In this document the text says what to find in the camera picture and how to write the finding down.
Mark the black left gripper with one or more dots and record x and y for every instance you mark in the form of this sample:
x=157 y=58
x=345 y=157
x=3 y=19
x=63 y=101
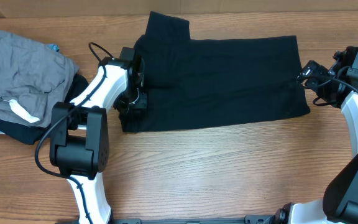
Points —
x=132 y=104

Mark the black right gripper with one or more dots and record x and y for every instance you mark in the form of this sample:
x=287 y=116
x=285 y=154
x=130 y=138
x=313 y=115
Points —
x=311 y=75

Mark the black t-shirt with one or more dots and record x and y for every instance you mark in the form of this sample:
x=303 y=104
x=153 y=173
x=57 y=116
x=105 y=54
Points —
x=193 y=84

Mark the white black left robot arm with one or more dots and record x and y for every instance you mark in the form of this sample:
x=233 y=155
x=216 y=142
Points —
x=79 y=140

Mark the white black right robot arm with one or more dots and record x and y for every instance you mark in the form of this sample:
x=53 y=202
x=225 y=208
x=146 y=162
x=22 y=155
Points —
x=340 y=201

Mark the black folded garment in stack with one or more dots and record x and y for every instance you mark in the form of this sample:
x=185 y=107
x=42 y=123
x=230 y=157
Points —
x=30 y=134

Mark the grey folded shirt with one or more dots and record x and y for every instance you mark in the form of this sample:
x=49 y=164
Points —
x=33 y=77

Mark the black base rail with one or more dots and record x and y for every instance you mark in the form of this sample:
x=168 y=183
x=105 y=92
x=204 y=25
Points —
x=248 y=219

